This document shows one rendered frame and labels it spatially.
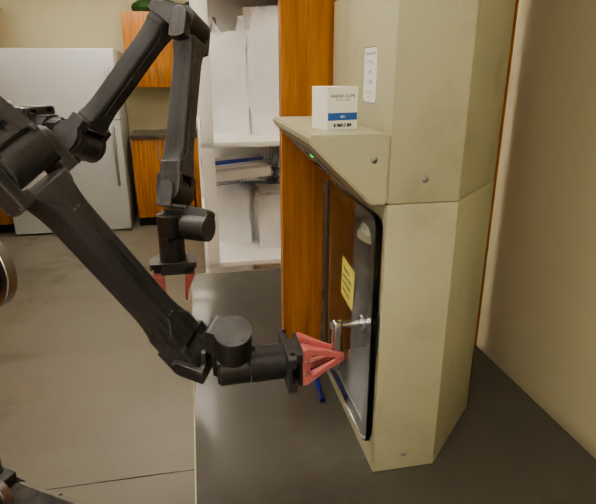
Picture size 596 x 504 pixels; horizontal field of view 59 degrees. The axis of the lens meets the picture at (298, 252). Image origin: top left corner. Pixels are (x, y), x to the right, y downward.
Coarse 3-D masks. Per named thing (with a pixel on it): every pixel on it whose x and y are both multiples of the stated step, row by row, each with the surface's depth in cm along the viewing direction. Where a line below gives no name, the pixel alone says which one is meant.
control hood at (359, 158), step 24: (288, 120) 91; (312, 144) 70; (336, 144) 70; (360, 144) 71; (384, 144) 72; (336, 168) 72; (360, 168) 72; (384, 168) 73; (360, 192) 73; (384, 192) 74
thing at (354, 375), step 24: (336, 192) 97; (336, 216) 98; (360, 216) 83; (336, 240) 99; (360, 240) 84; (336, 264) 100; (360, 264) 85; (336, 288) 101; (360, 288) 86; (336, 312) 103; (360, 312) 87; (360, 336) 87; (360, 360) 88; (360, 384) 89; (360, 408) 90; (360, 432) 91
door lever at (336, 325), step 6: (360, 318) 86; (330, 324) 85; (336, 324) 84; (342, 324) 85; (348, 324) 85; (354, 324) 85; (360, 324) 86; (336, 330) 85; (336, 336) 85; (336, 342) 86; (336, 348) 86; (336, 366) 87
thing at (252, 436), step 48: (192, 288) 166; (240, 288) 166; (240, 384) 115; (480, 384) 115; (240, 432) 100; (288, 432) 100; (336, 432) 100; (480, 432) 100; (528, 432) 100; (240, 480) 88; (288, 480) 88; (336, 480) 88; (384, 480) 88; (432, 480) 88; (480, 480) 88; (528, 480) 88; (576, 480) 88
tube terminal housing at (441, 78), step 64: (384, 0) 71; (448, 0) 67; (512, 0) 81; (384, 64) 72; (448, 64) 70; (384, 128) 74; (448, 128) 73; (448, 192) 76; (384, 256) 77; (448, 256) 79; (384, 320) 81; (448, 320) 84; (384, 384) 85; (448, 384) 91; (384, 448) 89
